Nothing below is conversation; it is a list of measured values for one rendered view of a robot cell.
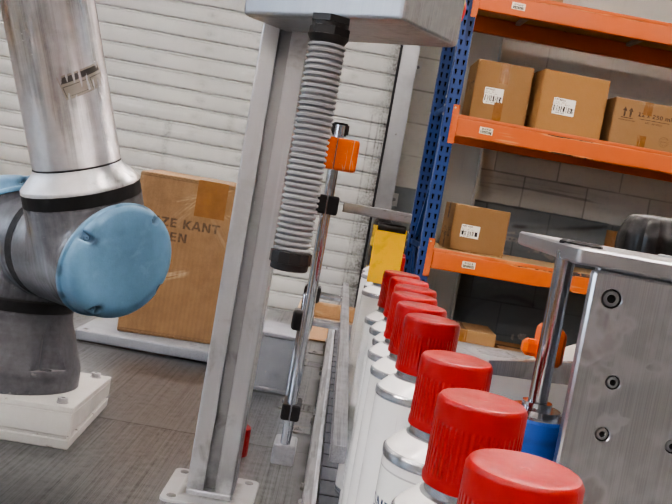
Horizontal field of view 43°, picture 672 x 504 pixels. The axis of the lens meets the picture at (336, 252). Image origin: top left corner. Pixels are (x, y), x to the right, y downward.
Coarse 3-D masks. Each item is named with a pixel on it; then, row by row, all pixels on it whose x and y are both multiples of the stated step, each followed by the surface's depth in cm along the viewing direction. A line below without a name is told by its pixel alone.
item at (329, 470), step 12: (336, 336) 155; (336, 348) 144; (336, 360) 134; (324, 444) 90; (324, 456) 86; (324, 468) 83; (336, 468) 83; (324, 480) 80; (324, 492) 76; (336, 492) 77
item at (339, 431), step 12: (348, 288) 161; (348, 300) 145; (348, 312) 131; (348, 324) 120; (348, 336) 110; (348, 348) 102; (336, 372) 90; (336, 384) 83; (336, 396) 78; (336, 408) 74; (336, 420) 70; (336, 432) 67; (336, 444) 64; (336, 456) 64
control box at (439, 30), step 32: (256, 0) 75; (288, 0) 73; (320, 0) 71; (352, 0) 69; (384, 0) 67; (416, 0) 67; (448, 0) 71; (352, 32) 75; (384, 32) 72; (416, 32) 70; (448, 32) 72
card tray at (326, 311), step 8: (320, 304) 203; (328, 304) 203; (320, 312) 203; (328, 312) 203; (336, 312) 203; (352, 312) 203; (336, 320) 203; (352, 320) 203; (312, 328) 186; (320, 328) 188; (312, 336) 176; (320, 336) 178
